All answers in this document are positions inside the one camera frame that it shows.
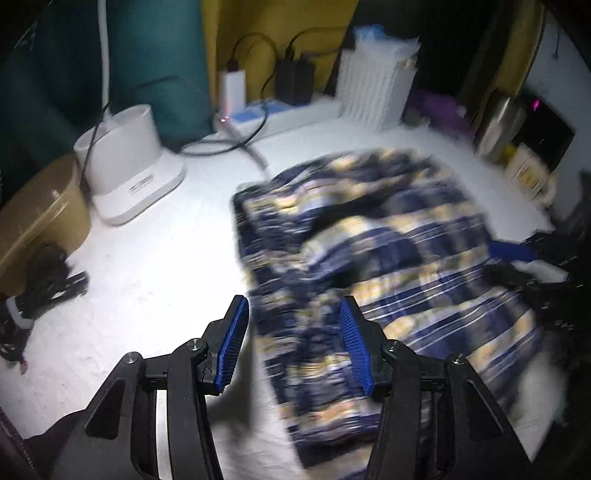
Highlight white foam mat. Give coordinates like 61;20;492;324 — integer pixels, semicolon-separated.
0;99;568;480

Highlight cream printed mug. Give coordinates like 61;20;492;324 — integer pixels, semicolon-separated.
505;143;555;201

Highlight white plastic basket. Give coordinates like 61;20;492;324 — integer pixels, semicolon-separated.
335;39;421;132

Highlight teal curtain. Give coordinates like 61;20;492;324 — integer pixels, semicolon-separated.
0;0;109;195

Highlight black screen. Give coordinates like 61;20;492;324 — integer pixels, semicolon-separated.
522;90;575;174

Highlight black power bank cable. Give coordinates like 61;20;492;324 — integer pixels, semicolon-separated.
283;27;348;64

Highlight steel tumbler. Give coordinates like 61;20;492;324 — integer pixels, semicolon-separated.
475;95;525;162

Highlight purple cloth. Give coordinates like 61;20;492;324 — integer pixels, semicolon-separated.
406;90;472;134

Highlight black cable bundle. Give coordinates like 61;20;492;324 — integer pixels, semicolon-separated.
0;244;90;365

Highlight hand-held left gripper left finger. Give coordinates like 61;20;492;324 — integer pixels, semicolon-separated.
51;294;252;480

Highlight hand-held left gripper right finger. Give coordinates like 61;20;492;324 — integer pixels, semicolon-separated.
338;295;532;480

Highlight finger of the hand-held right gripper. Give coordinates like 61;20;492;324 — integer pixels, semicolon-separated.
487;240;539;264

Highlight black lamp cable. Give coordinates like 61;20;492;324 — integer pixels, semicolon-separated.
81;76;271;160

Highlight white desk lamp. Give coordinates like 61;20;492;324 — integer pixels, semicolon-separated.
73;0;187;227

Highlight clear plastic bag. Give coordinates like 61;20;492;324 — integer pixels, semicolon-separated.
353;25;393;47

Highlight black power adapter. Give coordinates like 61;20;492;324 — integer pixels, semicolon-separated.
276;60;315;106

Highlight black charger cable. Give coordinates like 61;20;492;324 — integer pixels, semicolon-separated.
229;31;279;101

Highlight white charger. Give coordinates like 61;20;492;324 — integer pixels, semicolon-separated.
221;69;246;121

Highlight blue plaid pants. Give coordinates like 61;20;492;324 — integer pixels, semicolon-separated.
231;148;546;467

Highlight tan round container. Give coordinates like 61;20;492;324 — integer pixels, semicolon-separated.
0;152;92;296

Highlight white power strip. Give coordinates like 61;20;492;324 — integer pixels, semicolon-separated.
213;95;345;137

